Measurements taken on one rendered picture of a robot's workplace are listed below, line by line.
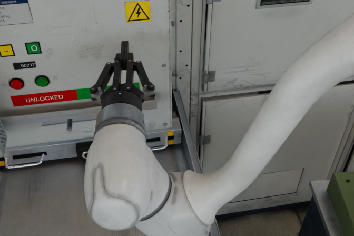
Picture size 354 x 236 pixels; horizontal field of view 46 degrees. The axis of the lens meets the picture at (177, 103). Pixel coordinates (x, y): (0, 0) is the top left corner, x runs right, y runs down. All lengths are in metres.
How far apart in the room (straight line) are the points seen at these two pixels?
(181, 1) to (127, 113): 0.61
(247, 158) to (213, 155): 1.03
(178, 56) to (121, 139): 0.74
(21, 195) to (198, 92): 0.67
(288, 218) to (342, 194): 0.95
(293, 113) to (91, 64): 0.57
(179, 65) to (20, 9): 0.60
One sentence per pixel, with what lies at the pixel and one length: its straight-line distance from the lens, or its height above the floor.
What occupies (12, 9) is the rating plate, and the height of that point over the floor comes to 1.34.
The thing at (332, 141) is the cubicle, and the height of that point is 0.49.
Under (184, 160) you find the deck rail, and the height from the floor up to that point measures 0.85.
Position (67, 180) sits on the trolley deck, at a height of 0.85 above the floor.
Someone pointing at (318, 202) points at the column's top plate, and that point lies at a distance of 1.32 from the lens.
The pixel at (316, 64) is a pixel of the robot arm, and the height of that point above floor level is 1.44.
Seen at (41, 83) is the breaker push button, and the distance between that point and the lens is 1.07.
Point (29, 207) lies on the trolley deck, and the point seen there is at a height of 0.85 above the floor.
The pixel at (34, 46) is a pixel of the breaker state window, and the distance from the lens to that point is 1.01.
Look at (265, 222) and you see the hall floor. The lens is 2.15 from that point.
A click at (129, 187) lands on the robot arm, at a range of 0.61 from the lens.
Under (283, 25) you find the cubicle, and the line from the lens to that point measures 1.38.
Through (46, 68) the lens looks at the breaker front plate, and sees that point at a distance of 1.05.
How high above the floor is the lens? 1.77
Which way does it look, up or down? 42 degrees down
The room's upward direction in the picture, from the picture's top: straight up
